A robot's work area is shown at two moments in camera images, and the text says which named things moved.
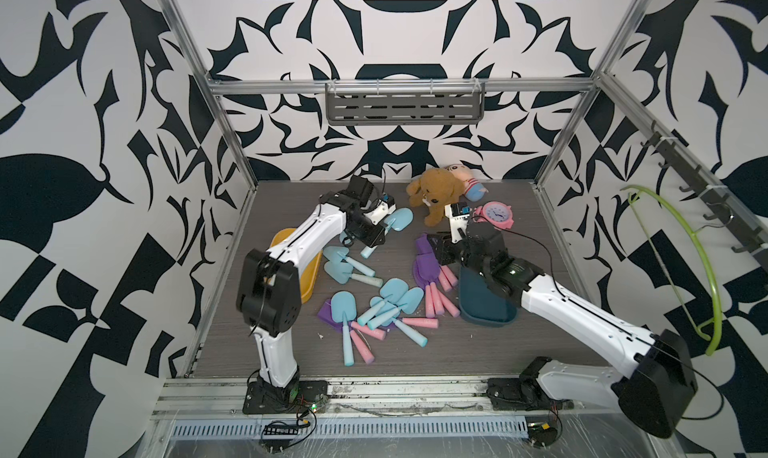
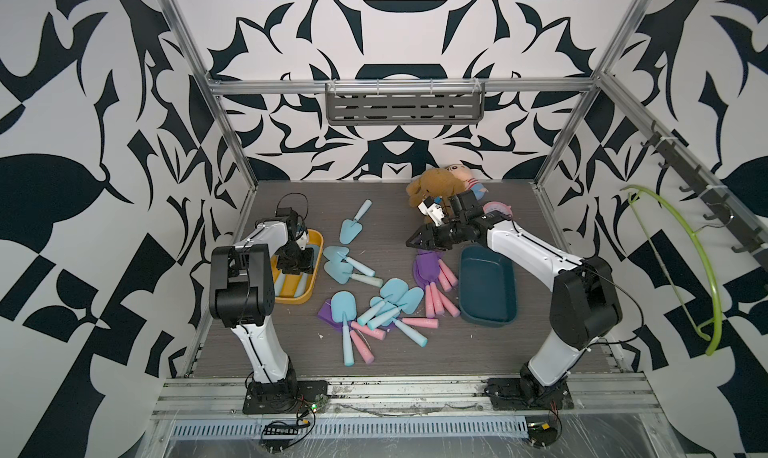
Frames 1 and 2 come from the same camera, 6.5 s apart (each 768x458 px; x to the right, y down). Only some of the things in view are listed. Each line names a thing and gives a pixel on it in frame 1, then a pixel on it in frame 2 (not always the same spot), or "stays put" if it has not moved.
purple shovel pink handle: [426, 267] stays put
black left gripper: [375, 238] -> [305, 266]
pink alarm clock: [496, 213] stays put
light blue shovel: [409, 301] stays put
